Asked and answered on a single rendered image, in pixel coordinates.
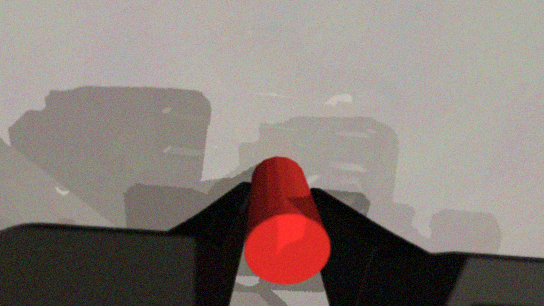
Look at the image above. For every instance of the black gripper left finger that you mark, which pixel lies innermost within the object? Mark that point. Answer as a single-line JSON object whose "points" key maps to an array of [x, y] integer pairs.
{"points": [[193, 264]]}

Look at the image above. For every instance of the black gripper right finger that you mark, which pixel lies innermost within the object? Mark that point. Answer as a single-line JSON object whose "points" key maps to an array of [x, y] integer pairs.
{"points": [[369, 265]]}

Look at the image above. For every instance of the red marker cap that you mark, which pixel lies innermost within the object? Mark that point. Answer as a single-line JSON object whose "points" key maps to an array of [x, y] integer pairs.
{"points": [[286, 241]]}

